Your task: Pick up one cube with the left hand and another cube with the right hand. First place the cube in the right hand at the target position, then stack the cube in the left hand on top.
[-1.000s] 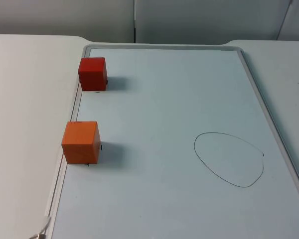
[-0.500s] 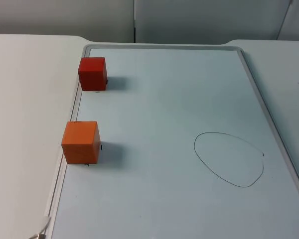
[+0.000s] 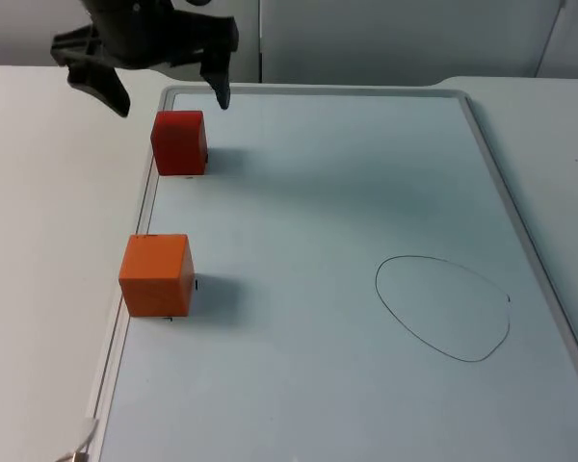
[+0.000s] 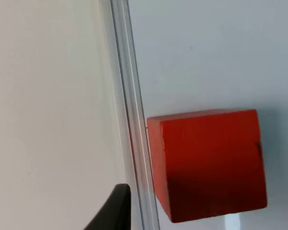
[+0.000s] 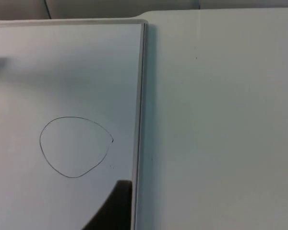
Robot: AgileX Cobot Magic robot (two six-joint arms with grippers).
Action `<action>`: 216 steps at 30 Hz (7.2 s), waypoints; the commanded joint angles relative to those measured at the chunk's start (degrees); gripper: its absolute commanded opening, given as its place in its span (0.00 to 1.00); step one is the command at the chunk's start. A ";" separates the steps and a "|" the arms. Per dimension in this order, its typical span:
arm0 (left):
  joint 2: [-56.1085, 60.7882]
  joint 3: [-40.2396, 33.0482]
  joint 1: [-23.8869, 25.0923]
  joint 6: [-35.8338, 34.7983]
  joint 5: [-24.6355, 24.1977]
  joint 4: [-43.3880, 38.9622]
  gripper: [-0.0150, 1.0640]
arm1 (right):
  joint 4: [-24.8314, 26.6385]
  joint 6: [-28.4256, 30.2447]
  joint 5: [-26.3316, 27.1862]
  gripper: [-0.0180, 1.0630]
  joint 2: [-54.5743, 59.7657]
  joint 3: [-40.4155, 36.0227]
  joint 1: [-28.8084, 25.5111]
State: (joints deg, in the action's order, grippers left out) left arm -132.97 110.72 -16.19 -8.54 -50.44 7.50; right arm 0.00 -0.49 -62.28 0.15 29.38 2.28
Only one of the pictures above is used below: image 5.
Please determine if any grey-framed whiteboard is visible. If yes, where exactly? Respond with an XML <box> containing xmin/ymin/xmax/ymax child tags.
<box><xmin>0</xmin><ymin>19</ymin><xmax>149</xmax><ymax>230</ymax></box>

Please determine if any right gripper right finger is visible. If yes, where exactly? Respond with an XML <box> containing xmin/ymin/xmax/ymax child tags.
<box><xmin>81</xmin><ymin>179</ymin><xmax>133</xmax><ymax>230</ymax></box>

